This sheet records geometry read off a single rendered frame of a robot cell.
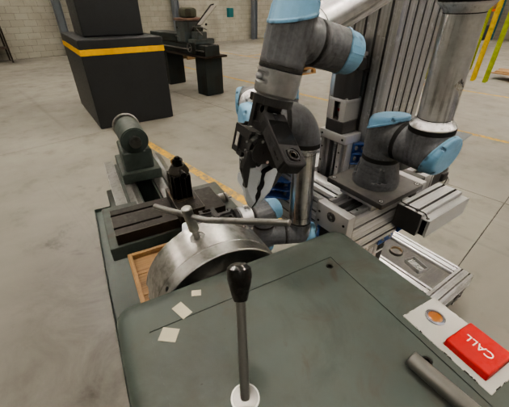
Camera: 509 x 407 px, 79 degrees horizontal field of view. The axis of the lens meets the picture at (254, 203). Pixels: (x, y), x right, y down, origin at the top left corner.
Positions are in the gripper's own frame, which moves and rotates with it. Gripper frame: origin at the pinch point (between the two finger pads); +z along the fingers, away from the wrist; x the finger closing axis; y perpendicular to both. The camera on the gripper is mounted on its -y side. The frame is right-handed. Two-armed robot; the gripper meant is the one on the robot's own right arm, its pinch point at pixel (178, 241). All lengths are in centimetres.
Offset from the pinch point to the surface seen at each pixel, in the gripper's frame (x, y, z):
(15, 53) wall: -81, 1388, 212
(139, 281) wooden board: -17.7, 7.7, 13.5
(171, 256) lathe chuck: 12.4, -20.1, 5.6
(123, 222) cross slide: -11.0, 34.2, 13.5
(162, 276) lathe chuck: 9.7, -22.4, 8.5
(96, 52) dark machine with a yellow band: 3, 459, -10
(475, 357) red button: 18, -65, -25
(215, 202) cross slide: -10.9, 31.5, -22.8
